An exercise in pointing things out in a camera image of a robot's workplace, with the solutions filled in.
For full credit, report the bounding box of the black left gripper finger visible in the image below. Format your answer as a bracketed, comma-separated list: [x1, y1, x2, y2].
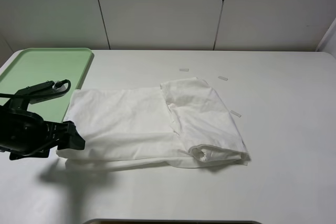
[59, 121, 86, 151]

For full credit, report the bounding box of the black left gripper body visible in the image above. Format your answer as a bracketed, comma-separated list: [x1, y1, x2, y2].
[9, 112, 62, 160]

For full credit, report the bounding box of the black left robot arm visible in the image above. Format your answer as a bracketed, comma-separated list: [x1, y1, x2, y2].
[1, 106, 85, 161]

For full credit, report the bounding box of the green plastic tray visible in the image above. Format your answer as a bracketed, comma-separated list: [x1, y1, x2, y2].
[1, 48, 93, 122]

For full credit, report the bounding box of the white short sleeve shirt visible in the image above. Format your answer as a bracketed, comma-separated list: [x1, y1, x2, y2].
[57, 78, 250, 169]

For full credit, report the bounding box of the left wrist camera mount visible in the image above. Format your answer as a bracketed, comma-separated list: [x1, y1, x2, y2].
[1, 79, 71, 111]

